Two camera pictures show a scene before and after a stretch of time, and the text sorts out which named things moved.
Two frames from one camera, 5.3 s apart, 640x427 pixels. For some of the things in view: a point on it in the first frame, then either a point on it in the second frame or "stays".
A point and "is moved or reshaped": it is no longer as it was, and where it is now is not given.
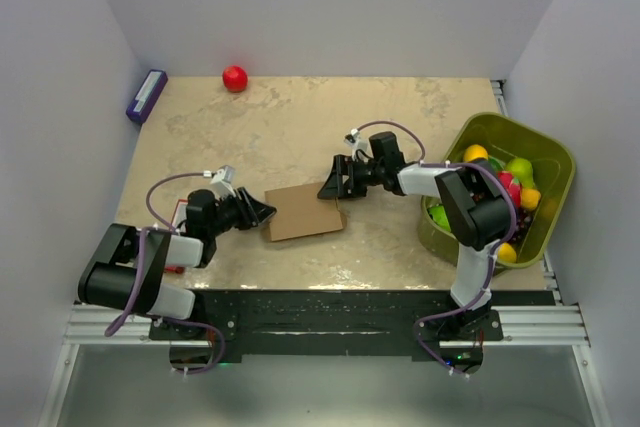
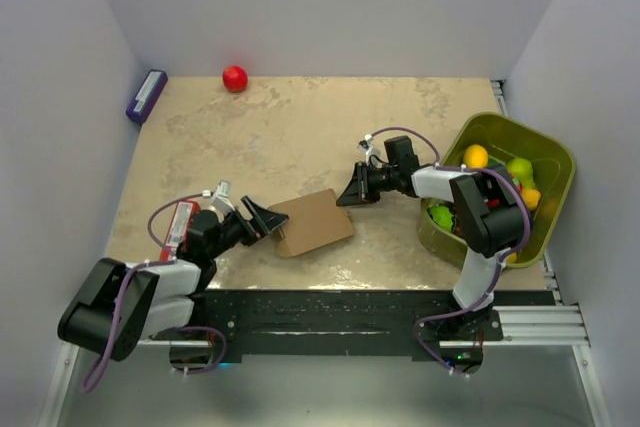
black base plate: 361,324 stays
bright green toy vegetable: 439,216 stays
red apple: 235,78 stays
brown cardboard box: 301,213 is moved or reshaped
